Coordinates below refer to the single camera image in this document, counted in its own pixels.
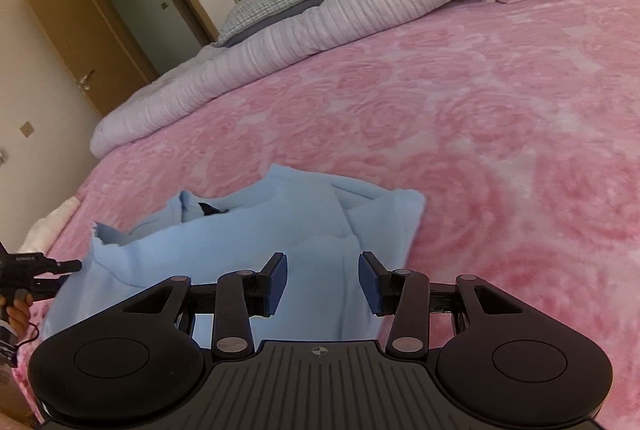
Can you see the pink floral blanket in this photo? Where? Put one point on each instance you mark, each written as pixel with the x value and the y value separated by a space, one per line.
pixel 450 110

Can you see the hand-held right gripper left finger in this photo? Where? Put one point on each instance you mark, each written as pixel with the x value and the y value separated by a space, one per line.
pixel 277 282

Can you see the cream folded garment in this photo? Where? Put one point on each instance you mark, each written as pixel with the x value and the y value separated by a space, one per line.
pixel 50 222

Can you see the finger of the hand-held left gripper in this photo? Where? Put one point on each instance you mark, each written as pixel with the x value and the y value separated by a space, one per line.
pixel 67 266
pixel 47 287

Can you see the striped lilac quilt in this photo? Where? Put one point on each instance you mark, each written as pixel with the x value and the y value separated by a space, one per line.
pixel 300 35

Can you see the grey checked pillow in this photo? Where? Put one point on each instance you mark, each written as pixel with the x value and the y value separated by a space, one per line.
pixel 270 0

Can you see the light blue garment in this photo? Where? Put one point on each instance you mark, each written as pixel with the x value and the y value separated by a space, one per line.
pixel 225 240

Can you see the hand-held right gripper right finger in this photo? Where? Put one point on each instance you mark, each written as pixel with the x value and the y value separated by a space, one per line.
pixel 367 285

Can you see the wooden door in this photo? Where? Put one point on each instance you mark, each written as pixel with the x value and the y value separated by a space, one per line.
pixel 75 20

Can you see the brown wall switch plate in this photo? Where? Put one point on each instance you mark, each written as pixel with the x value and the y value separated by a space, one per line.
pixel 26 129

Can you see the person's left hand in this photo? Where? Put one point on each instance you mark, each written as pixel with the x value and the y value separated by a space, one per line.
pixel 17 310

